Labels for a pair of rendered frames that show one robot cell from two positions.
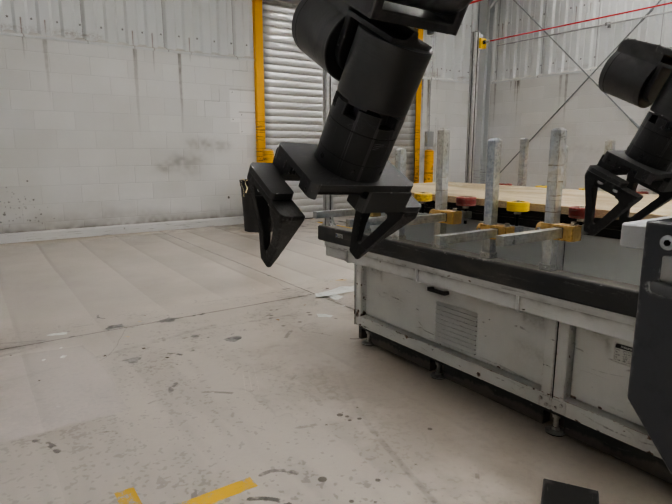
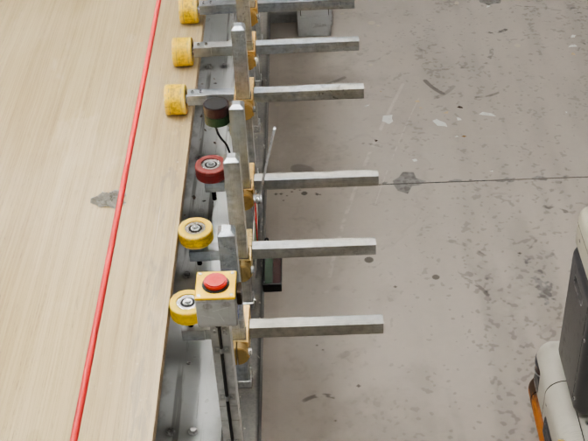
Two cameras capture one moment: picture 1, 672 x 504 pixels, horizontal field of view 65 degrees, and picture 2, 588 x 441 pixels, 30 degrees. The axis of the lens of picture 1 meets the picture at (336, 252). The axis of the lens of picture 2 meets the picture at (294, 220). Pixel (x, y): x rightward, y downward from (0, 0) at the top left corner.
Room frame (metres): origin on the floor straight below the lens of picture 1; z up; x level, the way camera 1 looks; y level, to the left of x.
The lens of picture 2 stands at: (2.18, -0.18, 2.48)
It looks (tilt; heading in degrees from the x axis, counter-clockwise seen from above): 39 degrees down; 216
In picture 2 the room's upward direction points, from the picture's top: 3 degrees counter-clockwise
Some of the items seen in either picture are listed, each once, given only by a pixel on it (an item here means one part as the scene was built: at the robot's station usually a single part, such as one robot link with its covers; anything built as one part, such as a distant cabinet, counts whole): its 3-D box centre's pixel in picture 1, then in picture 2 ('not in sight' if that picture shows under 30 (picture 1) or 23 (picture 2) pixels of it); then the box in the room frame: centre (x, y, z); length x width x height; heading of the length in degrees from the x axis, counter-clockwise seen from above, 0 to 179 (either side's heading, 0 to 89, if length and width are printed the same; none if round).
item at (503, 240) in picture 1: (544, 235); not in sight; (1.64, -0.65, 0.83); 0.43 x 0.03 x 0.04; 125
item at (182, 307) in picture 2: not in sight; (190, 319); (0.93, -1.39, 0.85); 0.08 x 0.08 x 0.11
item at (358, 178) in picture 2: not in sight; (291, 181); (0.39, -1.49, 0.84); 0.43 x 0.03 x 0.04; 125
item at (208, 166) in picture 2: not in sight; (213, 180); (0.51, -1.65, 0.85); 0.08 x 0.08 x 0.11
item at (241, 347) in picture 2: not in sight; (238, 334); (0.89, -1.29, 0.82); 0.14 x 0.06 x 0.05; 35
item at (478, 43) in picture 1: (474, 125); not in sight; (3.44, -0.88, 1.25); 0.15 x 0.08 x 1.10; 35
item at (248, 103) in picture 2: not in sight; (244, 98); (0.27, -1.72, 0.95); 0.14 x 0.06 x 0.05; 35
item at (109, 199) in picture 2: not in sight; (108, 195); (0.74, -1.77, 0.91); 0.09 x 0.07 x 0.02; 118
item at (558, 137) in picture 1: (553, 203); not in sight; (1.73, -0.71, 0.92); 0.04 x 0.04 x 0.48; 35
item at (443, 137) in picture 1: (441, 189); not in sight; (2.14, -0.42, 0.94); 0.04 x 0.04 x 0.48; 35
